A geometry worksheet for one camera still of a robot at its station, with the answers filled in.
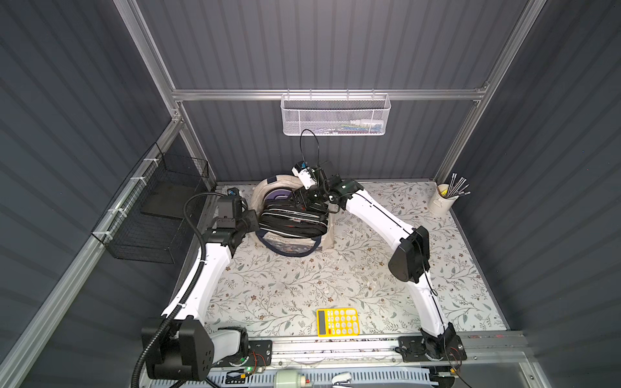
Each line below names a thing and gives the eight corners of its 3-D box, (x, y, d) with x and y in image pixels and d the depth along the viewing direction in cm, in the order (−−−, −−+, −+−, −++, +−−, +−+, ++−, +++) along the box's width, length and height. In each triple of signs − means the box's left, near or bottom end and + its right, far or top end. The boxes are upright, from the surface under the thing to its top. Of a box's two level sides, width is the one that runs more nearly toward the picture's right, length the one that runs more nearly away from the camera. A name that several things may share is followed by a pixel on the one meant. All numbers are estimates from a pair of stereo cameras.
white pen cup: (429, 216, 109) (439, 201, 101) (423, 200, 116) (431, 183, 107) (448, 216, 109) (460, 201, 101) (441, 200, 116) (451, 183, 107)
